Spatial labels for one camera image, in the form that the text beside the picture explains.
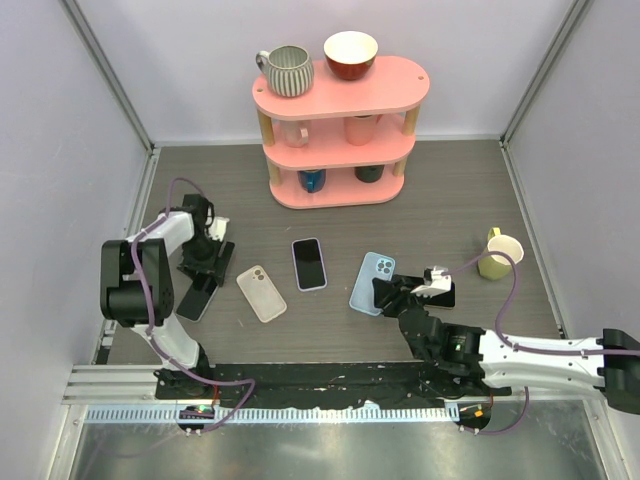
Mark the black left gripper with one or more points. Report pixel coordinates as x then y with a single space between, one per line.
190 267

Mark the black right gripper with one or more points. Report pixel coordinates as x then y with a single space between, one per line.
387 291

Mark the beige phone case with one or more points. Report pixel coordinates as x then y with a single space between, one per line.
262 295

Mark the lavender phone case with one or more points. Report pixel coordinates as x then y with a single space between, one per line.
300 287

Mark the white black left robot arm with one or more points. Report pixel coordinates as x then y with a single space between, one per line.
136 288

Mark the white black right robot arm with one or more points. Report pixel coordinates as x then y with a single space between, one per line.
607 365

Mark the light blue phone case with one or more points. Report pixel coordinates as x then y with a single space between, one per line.
373 266

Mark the black gold smartphone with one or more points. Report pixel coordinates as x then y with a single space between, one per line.
445 301

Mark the yellow mug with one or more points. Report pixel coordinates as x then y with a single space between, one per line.
504 251

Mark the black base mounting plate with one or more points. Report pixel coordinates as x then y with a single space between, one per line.
337 386

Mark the black cup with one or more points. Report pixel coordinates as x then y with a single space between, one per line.
370 173

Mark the blue mug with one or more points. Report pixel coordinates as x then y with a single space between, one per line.
312 181

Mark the pink three-tier shelf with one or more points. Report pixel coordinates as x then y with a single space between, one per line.
395 87

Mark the pale pink mug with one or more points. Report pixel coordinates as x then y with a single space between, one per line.
295 134

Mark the pink cup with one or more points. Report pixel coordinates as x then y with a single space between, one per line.
360 130

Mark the grey striped mug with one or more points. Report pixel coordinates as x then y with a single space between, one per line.
289 70

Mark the red white bowl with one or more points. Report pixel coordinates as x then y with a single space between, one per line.
350 54

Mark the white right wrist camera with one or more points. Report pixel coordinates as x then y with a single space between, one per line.
436 281

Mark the white slotted cable duct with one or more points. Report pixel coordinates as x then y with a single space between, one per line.
193 414

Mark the aluminium front rail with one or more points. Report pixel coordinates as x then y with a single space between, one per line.
131 383

